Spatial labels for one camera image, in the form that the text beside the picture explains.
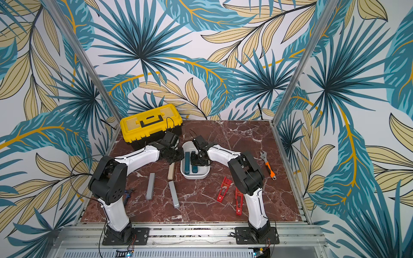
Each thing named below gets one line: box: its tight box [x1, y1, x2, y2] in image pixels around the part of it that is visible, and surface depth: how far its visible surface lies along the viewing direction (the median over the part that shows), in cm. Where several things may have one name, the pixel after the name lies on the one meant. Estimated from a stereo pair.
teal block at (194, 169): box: [191, 165, 198, 174], surface depth 94 cm
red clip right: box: [235, 187, 244, 216], surface depth 85 cm
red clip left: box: [216, 176, 233, 203], surface depth 90 cm
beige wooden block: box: [167, 162, 176, 181], surface depth 92 cm
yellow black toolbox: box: [119, 103, 183, 149], surface depth 97 cm
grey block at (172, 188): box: [168, 180, 181, 209], surface depth 85 cm
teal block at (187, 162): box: [184, 151, 190, 175], surface depth 95 cm
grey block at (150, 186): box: [146, 172, 156, 200], surface depth 88 cm
